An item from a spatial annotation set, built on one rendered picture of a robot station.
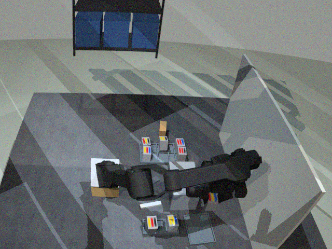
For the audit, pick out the white rectangular bar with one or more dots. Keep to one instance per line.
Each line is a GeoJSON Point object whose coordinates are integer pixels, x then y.
{"type": "Point", "coordinates": [149, 205]}

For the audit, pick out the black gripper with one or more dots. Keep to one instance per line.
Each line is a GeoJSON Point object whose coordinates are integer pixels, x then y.
{"type": "Point", "coordinates": [223, 187]}

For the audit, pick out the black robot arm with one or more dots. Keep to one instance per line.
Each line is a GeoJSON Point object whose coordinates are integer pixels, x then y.
{"type": "Point", "coordinates": [138, 182]}

